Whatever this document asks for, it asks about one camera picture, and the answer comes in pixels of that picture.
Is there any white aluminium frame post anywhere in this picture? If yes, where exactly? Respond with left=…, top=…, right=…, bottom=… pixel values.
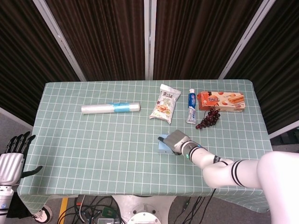
left=218, top=0, right=278, bottom=79
left=32, top=0, right=87, bottom=82
left=143, top=0, right=157, bottom=80

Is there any light blue numbered cube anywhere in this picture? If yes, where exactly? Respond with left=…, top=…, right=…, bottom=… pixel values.
left=157, top=133, right=175, bottom=154

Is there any green checked tablecloth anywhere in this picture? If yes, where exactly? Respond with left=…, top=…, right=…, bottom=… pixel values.
left=17, top=79, right=274, bottom=213

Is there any white blue toothpaste tube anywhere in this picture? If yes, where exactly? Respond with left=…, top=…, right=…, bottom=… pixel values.
left=186, top=88, right=197, bottom=125

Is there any white snack bag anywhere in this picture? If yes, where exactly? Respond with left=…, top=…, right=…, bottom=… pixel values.
left=149, top=84, right=182, bottom=125

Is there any orange biscuit box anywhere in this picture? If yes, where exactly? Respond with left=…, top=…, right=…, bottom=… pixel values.
left=197, top=91, right=246, bottom=113

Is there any dark purple grape bunch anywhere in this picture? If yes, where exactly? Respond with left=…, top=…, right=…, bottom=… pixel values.
left=195, top=107, right=221, bottom=130

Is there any yellow floor tape strip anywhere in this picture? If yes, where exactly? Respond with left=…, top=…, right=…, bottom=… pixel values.
left=58, top=197, right=69, bottom=219

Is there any clear plastic bag roll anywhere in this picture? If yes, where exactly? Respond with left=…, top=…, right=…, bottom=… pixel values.
left=81, top=102, right=141, bottom=115

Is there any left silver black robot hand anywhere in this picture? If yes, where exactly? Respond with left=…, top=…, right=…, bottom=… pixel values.
left=0, top=131, right=43, bottom=185

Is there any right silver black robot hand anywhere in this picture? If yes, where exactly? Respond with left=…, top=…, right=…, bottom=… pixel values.
left=157, top=130, right=191, bottom=156

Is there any white black sneaker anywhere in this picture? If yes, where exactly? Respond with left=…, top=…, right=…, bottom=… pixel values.
left=31, top=205, right=53, bottom=222

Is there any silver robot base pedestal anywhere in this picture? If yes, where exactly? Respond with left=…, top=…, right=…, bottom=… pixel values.
left=112, top=195, right=176, bottom=224

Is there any black floor cable bundle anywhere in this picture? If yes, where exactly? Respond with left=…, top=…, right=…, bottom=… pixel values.
left=174, top=196, right=215, bottom=224
left=58, top=195, right=123, bottom=224

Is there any dark brown pleated curtain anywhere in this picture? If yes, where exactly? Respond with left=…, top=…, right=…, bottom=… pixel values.
left=45, top=0, right=147, bottom=82
left=153, top=0, right=267, bottom=81
left=225, top=0, right=299, bottom=135
left=0, top=0, right=80, bottom=126

